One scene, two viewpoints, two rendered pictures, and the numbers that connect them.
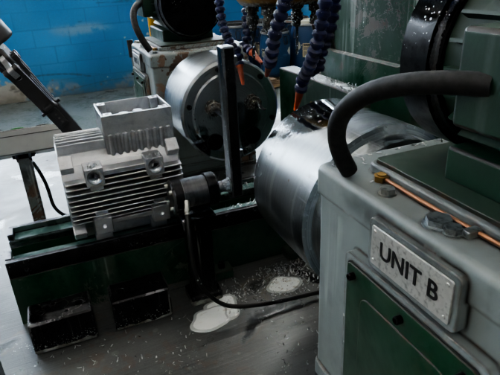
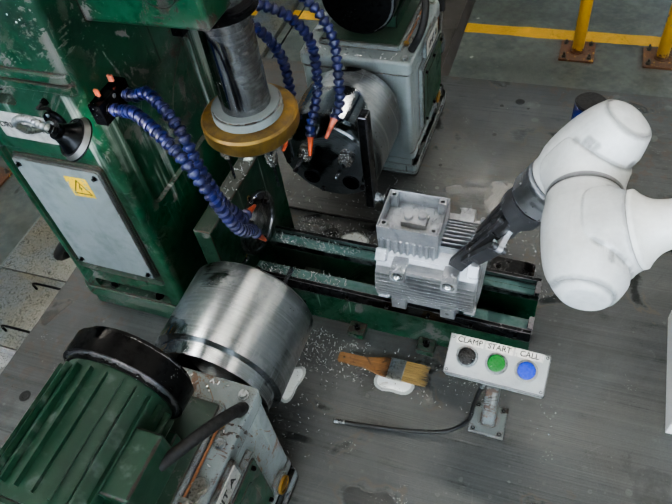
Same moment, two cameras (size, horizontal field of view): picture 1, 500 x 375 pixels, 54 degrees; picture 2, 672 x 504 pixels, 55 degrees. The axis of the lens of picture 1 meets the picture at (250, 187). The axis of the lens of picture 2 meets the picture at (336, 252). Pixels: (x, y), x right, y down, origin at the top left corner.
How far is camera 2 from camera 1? 1.82 m
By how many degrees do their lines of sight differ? 93
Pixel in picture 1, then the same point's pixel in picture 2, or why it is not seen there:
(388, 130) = (347, 71)
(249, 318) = not seen: hidden behind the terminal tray
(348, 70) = (182, 188)
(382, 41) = (192, 129)
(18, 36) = not seen: outside the picture
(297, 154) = (378, 107)
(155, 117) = (405, 196)
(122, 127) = (434, 204)
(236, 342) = not seen: hidden behind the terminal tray
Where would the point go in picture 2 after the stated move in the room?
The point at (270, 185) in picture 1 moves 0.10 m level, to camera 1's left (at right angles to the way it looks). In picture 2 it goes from (386, 138) to (421, 154)
